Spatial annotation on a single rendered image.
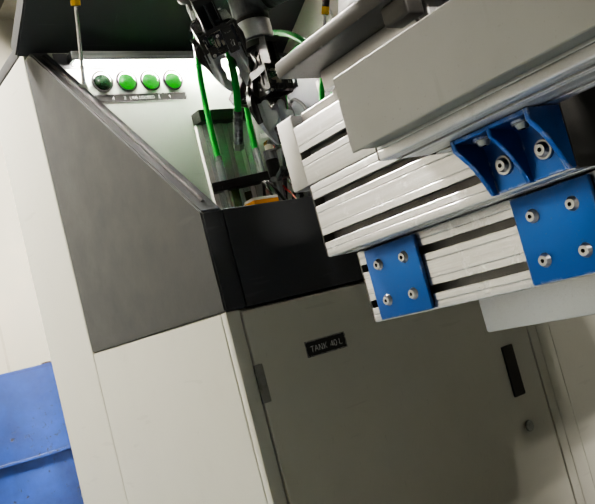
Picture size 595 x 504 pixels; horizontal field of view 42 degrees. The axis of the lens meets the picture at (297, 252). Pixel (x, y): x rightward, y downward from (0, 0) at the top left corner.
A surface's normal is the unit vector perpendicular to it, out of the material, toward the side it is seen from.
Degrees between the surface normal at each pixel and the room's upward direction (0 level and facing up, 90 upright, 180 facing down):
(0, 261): 90
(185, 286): 90
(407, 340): 90
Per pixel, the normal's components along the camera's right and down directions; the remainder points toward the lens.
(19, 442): 0.30, -0.16
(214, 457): -0.79, 0.15
